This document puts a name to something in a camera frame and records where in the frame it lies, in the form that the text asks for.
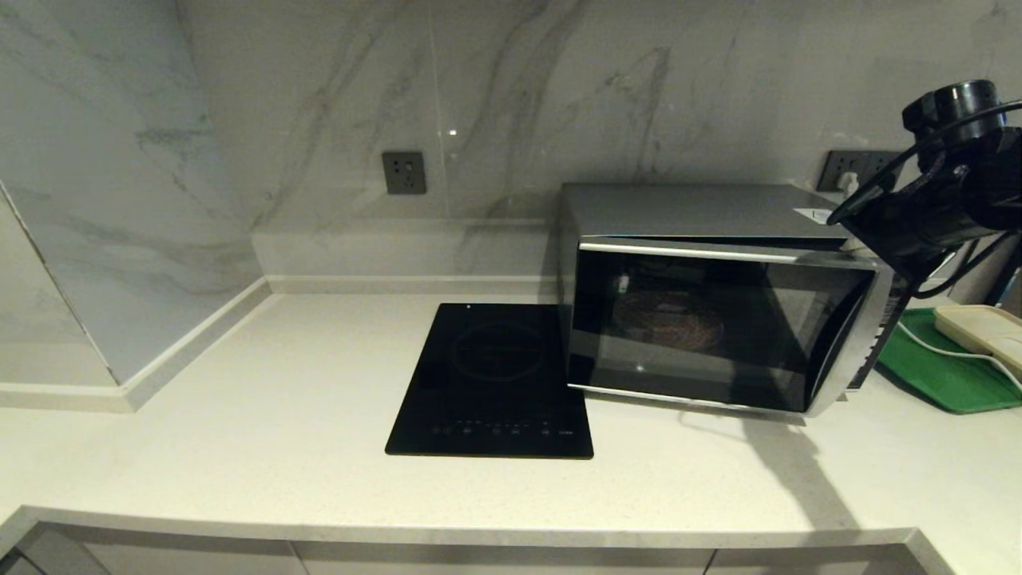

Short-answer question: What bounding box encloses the black glass microwave door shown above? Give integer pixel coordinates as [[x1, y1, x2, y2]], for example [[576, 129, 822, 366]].
[[567, 237, 897, 418]]

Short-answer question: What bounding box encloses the purple plate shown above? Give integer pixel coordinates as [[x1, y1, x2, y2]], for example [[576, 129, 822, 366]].
[[612, 289, 725, 353]]

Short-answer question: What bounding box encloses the silver microwave oven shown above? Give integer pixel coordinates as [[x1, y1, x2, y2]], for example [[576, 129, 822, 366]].
[[557, 184, 911, 418]]

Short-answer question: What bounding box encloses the cream power strip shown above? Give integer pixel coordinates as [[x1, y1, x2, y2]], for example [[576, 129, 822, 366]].
[[933, 304, 1022, 380]]

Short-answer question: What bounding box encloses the green plastic tray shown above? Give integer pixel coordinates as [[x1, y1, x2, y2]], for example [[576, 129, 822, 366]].
[[877, 308, 1022, 414]]

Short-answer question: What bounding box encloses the grey cabinet front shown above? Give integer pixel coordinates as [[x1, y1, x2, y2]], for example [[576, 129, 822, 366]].
[[291, 541, 714, 575], [704, 543, 931, 575], [18, 525, 308, 575]]

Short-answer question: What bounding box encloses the black induction cooktop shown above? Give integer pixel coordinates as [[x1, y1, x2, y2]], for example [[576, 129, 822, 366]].
[[385, 303, 595, 460]]

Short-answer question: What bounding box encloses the grey double wall socket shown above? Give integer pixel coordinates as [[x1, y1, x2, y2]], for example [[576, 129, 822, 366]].
[[817, 150, 907, 193]]

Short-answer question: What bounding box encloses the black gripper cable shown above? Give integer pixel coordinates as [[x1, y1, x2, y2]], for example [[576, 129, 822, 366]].
[[826, 97, 1022, 301]]

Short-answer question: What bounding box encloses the black cylindrical wrist camera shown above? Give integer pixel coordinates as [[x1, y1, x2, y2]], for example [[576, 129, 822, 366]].
[[902, 80, 1008, 175]]

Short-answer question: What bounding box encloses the grey single wall socket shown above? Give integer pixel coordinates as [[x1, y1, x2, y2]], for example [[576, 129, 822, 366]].
[[381, 152, 426, 196]]

